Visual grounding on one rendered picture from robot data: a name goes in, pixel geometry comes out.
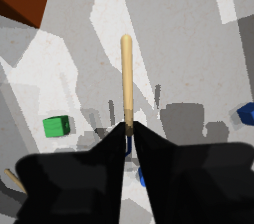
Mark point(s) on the dark blue string with wooden stick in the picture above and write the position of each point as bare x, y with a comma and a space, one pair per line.
127, 80

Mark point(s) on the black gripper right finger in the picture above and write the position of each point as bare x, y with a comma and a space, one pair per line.
162, 163

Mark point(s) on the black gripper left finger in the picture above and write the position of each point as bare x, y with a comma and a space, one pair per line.
101, 167

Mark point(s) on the blue cube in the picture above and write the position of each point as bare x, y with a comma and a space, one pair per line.
246, 114

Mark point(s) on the thin wooden stick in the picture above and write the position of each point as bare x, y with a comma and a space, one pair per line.
11, 175

